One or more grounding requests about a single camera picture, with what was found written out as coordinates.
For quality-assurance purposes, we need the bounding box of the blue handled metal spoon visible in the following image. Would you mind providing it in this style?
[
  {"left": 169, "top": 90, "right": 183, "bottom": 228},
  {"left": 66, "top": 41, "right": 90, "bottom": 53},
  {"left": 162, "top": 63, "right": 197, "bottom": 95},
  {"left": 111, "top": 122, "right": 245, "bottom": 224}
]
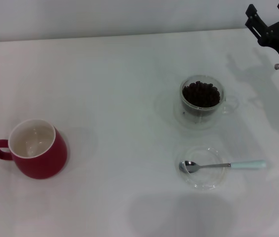
[{"left": 178, "top": 159, "right": 267, "bottom": 173}]

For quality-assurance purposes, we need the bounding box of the coffee beans pile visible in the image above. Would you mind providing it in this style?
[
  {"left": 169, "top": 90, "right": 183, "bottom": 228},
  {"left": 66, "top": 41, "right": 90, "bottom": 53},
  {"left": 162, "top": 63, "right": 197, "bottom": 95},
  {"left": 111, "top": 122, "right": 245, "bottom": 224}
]
[{"left": 182, "top": 80, "right": 221, "bottom": 109}]

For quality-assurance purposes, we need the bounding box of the red ceramic mug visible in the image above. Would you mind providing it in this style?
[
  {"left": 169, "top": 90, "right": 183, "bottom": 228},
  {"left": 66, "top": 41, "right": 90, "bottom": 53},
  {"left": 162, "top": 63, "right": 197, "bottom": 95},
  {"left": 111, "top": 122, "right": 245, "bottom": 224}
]
[{"left": 0, "top": 118, "right": 68, "bottom": 180}]

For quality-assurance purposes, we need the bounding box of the clear glass saucer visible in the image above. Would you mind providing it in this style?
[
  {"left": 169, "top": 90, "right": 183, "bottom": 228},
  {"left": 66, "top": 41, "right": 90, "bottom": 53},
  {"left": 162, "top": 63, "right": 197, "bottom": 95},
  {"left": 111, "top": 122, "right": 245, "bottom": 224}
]
[
  {"left": 175, "top": 145, "right": 228, "bottom": 191},
  {"left": 173, "top": 95, "right": 225, "bottom": 130}
]

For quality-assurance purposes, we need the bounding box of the double wall glass cup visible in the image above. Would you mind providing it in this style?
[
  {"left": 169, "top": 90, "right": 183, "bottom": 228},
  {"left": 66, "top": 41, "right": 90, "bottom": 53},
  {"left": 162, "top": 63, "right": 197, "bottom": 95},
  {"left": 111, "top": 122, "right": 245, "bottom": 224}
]
[{"left": 180, "top": 75, "right": 239, "bottom": 119}]

